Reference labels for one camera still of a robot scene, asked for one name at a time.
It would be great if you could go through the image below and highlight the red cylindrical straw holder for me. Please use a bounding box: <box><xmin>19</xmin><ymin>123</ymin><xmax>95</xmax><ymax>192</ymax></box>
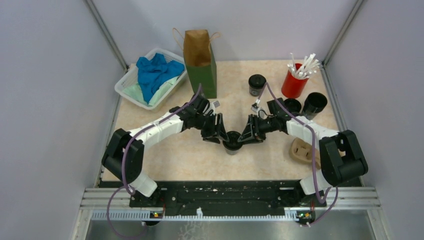
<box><xmin>281</xmin><ymin>69</ymin><xmax>309</xmax><ymax>99</ymax></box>

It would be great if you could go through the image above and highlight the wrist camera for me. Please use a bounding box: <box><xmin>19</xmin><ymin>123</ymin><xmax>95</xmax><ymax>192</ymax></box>
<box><xmin>205</xmin><ymin>100</ymin><xmax>221</xmax><ymax>113</ymax></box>
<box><xmin>251</xmin><ymin>98</ymin><xmax>263</xmax><ymax>116</ymax></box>

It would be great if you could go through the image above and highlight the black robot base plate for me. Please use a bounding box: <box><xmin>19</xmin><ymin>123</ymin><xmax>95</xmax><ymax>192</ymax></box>
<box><xmin>129</xmin><ymin>180</ymin><xmax>322</xmax><ymax>217</ymax></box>

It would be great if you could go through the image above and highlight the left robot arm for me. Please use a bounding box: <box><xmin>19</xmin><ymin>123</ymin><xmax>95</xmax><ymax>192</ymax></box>
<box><xmin>101</xmin><ymin>95</ymin><xmax>229</xmax><ymax>207</ymax></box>

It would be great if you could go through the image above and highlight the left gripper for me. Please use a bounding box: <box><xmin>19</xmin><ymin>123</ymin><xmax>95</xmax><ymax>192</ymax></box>
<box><xmin>193</xmin><ymin>112</ymin><xmax>229</xmax><ymax>144</ymax></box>

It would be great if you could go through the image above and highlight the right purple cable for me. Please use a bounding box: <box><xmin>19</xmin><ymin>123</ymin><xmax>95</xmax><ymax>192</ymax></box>
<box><xmin>258</xmin><ymin>82</ymin><xmax>339</xmax><ymax>229</ymax></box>

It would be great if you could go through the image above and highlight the blue cloth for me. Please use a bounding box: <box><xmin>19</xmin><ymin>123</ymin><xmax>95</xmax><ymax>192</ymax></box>
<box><xmin>136</xmin><ymin>53</ymin><xmax>185</xmax><ymax>102</ymax></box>

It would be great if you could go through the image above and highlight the light green cloth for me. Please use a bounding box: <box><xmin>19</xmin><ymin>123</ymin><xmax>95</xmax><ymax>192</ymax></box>
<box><xmin>123</xmin><ymin>76</ymin><xmax>179</xmax><ymax>107</ymax></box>

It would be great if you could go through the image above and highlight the stack of black lids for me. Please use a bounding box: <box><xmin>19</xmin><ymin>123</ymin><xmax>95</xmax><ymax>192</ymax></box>
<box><xmin>284</xmin><ymin>98</ymin><xmax>302</xmax><ymax>114</ymax></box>

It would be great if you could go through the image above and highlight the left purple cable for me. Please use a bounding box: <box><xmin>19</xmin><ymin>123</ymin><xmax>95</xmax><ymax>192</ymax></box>
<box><xmin>105</xmin><ymin>83</ymin><xmax>203</xmax><ymax>240</ymax></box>

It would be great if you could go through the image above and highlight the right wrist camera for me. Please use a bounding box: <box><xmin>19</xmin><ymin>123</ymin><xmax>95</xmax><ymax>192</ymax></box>
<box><xmin>251</xmin><ymin>98</ymin><xmax>263</xmax><ymax>116</ymax></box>

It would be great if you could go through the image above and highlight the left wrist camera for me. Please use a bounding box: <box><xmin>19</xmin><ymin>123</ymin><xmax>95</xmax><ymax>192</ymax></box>
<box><xmin>205</xmin><ymin>100</ymin><xmax>221</xmax><ymax>113</ymax></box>

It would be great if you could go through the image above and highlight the black coffee cup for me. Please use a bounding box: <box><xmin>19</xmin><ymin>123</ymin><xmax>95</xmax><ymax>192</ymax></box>
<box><xmin>222</xmin><ymin>141</ymin><xmax>243</xmax><ymax>155</ymax></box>
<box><xmin>301</xmin><ymin>92</ymin><xmax>328</xmax><ymax>120</ymax></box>
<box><xmin>249</xmin><ymin>84</ymin><xmax>265</xmax><ymax>97</ymax></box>

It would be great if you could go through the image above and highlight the black coffee cup lid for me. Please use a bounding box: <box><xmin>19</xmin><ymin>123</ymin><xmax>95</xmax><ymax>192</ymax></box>
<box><xmin>248</xmin><ymin>74</ymin><xmax>267</xmax><ymax>89</ymax></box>

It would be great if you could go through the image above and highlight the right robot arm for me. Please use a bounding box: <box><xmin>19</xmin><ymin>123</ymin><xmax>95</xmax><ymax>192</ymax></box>
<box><xmin>236</xmin><ymin>98</ymin><xmax>369</xmax><ymax>206</ymax></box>

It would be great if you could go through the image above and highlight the purple cable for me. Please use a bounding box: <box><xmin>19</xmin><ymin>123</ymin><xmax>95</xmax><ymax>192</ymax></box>
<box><xmin>105</xmin><ymin>83</ymin><xmax>203</xmax><ymax>240</ymax></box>
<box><xmin>258</xmin><ymin>82</ymin><xmax>339</xmax><ymax>229</ymax></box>

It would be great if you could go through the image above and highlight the green brown paper bag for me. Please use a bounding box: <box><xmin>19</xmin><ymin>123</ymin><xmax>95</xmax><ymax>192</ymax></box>
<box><xmin>172</xmin><ymin>27</ymin><xmax>221</xmax><ymax>99</ymax></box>

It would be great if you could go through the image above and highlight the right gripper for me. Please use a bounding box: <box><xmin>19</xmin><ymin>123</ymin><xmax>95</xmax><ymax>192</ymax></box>
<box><xmin>238</xmin><ymin>114</ymin><xmax>277</xmax><ymax>146</ymax></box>

